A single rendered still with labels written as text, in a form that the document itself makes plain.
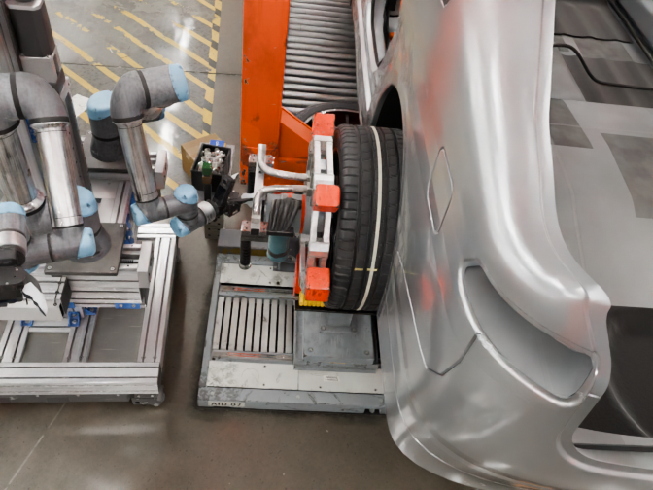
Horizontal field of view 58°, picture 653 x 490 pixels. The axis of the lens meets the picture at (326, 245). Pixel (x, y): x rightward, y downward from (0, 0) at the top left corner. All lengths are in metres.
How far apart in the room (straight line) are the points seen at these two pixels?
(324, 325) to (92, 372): 0.94
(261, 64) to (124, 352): 1.26
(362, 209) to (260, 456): 1.18
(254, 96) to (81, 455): 1.55
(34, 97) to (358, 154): 0.92
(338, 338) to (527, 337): 1.43
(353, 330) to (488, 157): 1.51
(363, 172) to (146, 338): 1.21
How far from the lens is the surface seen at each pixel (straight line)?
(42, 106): 1.67
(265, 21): 2.25
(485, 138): 1.25
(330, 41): 4.35
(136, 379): 2.47
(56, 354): 2.61
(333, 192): 1.79
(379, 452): 2.62
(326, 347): 2.54
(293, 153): 2.61
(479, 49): 1.44
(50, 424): 2.71
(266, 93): 2.41
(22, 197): 1.89
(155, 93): 1.90
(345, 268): 1.87
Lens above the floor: 2.36
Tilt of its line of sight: 47 degrees down
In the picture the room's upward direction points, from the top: 11 degrees clockwise
